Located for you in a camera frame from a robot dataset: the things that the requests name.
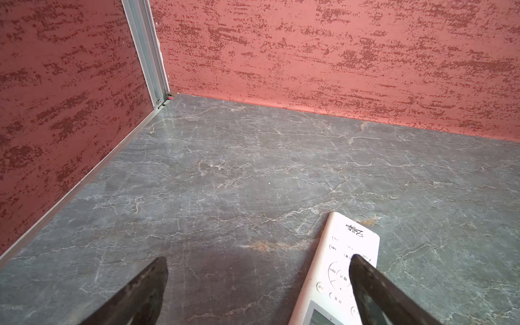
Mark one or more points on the aluminium corner post left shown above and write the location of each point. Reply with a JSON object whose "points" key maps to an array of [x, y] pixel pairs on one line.
{"points": [[144, 35]]}

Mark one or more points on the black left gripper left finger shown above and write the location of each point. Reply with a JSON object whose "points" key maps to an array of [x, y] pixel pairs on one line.
{"points": [[139, 301]]}

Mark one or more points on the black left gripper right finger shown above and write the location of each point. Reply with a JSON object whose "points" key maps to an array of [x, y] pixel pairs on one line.
{"points": [[379, 301]]}

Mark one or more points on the white remote with screen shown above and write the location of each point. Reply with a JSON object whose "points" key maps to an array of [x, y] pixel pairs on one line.
{"points": [[327, 294]]}

